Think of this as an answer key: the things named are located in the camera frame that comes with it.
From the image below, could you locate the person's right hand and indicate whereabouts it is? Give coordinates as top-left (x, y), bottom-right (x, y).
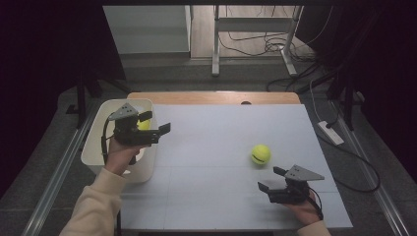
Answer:
top-left (283, 191), bottom-right (321, 226)

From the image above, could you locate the white plastic bin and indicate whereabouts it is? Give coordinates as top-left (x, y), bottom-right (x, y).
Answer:
top-left (80, 98), bottom-right (159, 184)

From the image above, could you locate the white cabinet panel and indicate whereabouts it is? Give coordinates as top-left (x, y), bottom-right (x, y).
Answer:
top-left (102, 5), bottom-right (193, 55)

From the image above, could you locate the black stand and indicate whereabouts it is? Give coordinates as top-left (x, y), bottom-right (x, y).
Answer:
top-left (326, 65), bottom-right (366, 132)
top-left (65, 65), bottom-right (132, 130)

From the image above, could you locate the metal floor rail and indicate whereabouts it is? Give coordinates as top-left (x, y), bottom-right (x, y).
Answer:
top-left (330, 101), bottom-right (411, 236)
top-left (21, 107), bottom-right (99, 236)

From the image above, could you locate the wooden table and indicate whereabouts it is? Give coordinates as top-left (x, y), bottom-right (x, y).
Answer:
top-left (126, 91), bottom-right (302, 106)

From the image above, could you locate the white cable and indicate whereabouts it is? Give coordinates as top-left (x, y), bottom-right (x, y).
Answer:
top-left (309, 78), bottom-right (324, 123)

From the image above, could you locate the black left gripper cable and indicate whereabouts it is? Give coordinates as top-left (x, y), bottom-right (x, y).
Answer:
top-left (100, 112), bottom-right (119, 165)

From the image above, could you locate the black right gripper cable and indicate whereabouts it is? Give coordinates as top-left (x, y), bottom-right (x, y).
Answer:
top-left (308, 186), bottom-right (325, 221)

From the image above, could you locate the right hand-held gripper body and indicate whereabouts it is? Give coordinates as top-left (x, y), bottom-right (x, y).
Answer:
top-left (267, 164), bottom-right (326, 206)

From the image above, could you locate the person's left hand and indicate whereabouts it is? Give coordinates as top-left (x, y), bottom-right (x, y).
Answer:
top-left (103, 136), bottom-right (147, 177)

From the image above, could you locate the white metal desk frame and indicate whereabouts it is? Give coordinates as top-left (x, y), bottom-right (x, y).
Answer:
top-left (211, 4), bottom-right (304, 78)

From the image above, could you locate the tangle of black floor cables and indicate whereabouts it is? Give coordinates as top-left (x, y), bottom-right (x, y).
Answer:
top-left (217, 30), bottom-right (318, 64)

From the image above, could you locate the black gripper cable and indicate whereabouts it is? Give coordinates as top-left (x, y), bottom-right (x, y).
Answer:
top-left (308, 186), bottom-right (325, 221)
top-left (100, 112), bottom-right (119, 165)

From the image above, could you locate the black power cable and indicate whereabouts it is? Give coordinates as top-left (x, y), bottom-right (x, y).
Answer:
top-left (316, 131), bottom-right (382, 194)

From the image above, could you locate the white table mat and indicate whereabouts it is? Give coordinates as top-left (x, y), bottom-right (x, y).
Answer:
top-left (117, 103), bottom-right (354, 230)

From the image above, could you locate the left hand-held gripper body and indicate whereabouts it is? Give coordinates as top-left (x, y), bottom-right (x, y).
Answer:
top-left (107, 102), bottom-right (161, 148)

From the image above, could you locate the white power strip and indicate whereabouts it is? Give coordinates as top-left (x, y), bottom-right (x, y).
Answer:
top-left (317, 120), bottom-right (345, 147)

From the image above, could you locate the dark curtain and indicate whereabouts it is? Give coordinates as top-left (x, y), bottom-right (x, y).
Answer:
top-left (294, 0), bottom-right (417, 185)
top-left (0, 0), bottom-right (127, 200)

